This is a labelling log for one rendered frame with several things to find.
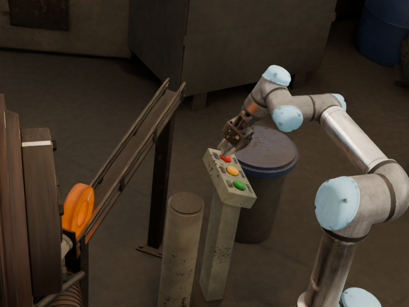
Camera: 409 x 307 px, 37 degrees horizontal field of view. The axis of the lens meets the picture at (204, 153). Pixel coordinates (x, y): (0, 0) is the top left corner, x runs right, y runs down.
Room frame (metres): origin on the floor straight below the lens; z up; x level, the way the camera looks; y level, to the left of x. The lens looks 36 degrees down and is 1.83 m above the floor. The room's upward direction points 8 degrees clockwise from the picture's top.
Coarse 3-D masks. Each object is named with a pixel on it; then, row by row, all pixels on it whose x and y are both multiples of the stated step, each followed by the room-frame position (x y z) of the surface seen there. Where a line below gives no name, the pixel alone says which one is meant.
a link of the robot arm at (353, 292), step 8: (352, 288) 1.18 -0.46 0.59; (344, 296) 1.14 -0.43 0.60; (352, 296) 1.15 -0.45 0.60; (360, 296) 1.15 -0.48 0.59; (368, 296) 1.16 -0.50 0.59; (344, 304) 1.12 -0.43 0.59; (352, 304) 1.12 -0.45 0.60; (360, 304) 1.12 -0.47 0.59; (368, 304) 1.13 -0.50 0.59; (376, 304) 1.14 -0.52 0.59
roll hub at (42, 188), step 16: (32, 160) 0.72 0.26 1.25; (48, 160) 0.73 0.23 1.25; (32, 176) 0.69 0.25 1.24; (48, 176) 0.70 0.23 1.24; (32, 192) 0.67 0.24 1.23; (48, 192) 0.68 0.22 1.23; (32, 208) 0.66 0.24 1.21; (48, 208) 0.66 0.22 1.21; (32, 224) 0.64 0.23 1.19; (48, 224) 0.65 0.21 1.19; (32, 240) 0.63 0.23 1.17; (48, 240) 0.64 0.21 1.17; (32, 256) 0.62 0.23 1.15; (48, 256) 0.63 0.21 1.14; (32, 272) 0.62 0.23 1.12; (48, 272) 0.63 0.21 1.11; (32, 288) 0.62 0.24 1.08; (48, 288) 0.63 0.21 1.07
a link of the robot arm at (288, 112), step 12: (276, 96) 1.47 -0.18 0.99; (288, 96) 1.48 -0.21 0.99; (300, 96) 1.49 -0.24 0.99; (276, 108) 1.44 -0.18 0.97; (288, 108) 1.43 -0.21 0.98; (300, 108) 1.45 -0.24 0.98; (312, 108) 1.46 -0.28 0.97; (276, 120) 1.42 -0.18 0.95; (288, 120) 1.41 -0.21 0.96; (300, 120) 1.42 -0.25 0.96
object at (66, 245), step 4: (64, 236) 1.11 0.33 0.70; (64, 240) 1.11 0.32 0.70; (68, 240) 1.11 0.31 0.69; (64, 244) 1.10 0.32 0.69; (68, 244) 1.10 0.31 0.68; (72, 244) 1.12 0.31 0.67; (64, 248) 1.09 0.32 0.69; (68, 248) 1.10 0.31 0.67; (64, 252) 1.08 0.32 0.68; (64, 256) 1.08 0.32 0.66
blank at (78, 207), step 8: (80, 184) 1.24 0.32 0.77; (72, 192) 1.19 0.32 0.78; (80, 192) 1.20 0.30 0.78; (88, 192) 1.24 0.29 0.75; (72, 200) 1.17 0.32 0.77; (80, 200) 1.19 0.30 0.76; (88, 200) 1.24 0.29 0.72; (64, 208) 1.15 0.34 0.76; (72, 208) 1.15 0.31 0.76; (80, 208) 1.23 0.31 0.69; (88, 208) 1.24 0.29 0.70; (64, 216) 1.14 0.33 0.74; (72, 216) 1.14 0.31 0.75; (80, 216) 1.22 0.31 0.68; (88, 216) 1.24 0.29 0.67; (64, 224) 1.13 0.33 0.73; (72, 224) 1.14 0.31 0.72; (80, 224) 1.19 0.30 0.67
